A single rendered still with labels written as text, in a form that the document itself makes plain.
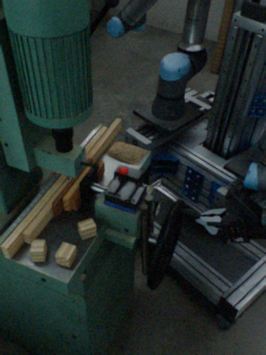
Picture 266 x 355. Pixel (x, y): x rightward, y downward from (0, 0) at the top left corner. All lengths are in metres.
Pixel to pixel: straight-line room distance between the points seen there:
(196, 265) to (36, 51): 1.31
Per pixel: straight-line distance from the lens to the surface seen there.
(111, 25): 1.66
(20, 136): 1.05
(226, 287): 1.84
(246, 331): 2.02
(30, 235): 1.05
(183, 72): 1.58
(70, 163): 1.06
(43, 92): 0.90
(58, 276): 1.00
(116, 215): 1.06
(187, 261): 1.87
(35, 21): 0.83
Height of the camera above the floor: 1.74
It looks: 46 degrees down
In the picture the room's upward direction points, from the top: straight up
